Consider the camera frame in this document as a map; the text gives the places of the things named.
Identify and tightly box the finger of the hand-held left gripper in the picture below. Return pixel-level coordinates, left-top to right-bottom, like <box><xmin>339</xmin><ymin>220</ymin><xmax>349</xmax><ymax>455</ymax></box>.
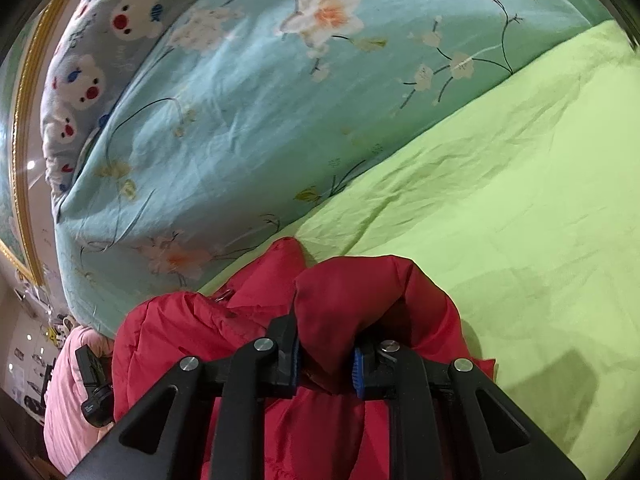
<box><xmin>75</xmin><ymin>345</ymin><xmax>115</xmax><ymax>427</ymax></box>

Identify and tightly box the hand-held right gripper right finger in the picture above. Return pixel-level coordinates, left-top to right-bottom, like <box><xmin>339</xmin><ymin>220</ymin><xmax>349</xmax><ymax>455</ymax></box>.
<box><xmin>352</xmin><ymin>334</ymin><xmax>586</xmax><ymax>480</ymax></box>

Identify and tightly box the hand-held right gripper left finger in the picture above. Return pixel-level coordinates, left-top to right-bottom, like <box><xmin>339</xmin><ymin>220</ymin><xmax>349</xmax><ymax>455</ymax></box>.
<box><xmin>65</xmin><ymin>310</ymin><xmax>301</xmax><ymax>480</ymax></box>

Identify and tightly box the red quilted jacket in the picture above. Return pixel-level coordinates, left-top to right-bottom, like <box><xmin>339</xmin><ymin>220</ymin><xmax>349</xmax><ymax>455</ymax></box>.
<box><xmin>112</xmin><ymin>237</ymin><xmax>498</xmax><ymax>480</ymax></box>

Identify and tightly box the pink quilt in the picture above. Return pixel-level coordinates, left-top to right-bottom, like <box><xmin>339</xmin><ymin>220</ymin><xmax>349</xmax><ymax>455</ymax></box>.
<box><xmin>44</xmin><ymin>325</ymin><xmax>121</xmax><ymax>476</ymax></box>

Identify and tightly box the green bed sheet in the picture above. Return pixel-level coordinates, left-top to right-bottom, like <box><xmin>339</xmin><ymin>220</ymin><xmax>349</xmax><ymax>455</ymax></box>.
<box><xmin>197</xmin><ymin>20</ymin><xmax>640</xmax><ymax>471</ymax></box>

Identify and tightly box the teal floral duvet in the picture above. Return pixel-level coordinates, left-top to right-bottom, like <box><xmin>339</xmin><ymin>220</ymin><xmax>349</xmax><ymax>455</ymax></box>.
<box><xmin>52</xmin><ymin>0</ymin><xmax>626</xmax><ymax>331</ymax></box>

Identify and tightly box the gold framed picture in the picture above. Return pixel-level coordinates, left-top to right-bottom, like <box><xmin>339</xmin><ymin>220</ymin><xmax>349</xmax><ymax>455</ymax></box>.
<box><xmin>0</xmin><ymin>0</ymin><xmax>66</xmax><ymax>286</ymax></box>

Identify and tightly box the bear print pillow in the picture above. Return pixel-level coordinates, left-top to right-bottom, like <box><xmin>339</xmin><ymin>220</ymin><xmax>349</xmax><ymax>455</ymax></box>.
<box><xmin>42</xmin><ymin>0</ymin><xmax>201</xmax><ymax>196</ymax></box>

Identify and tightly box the cluster of wall photos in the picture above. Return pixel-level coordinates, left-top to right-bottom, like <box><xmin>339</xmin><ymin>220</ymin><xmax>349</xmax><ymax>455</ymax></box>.
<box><xmin>7</xmin><ymin>270</ymin><xmax>68</xmax><ymax>411</ymax></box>

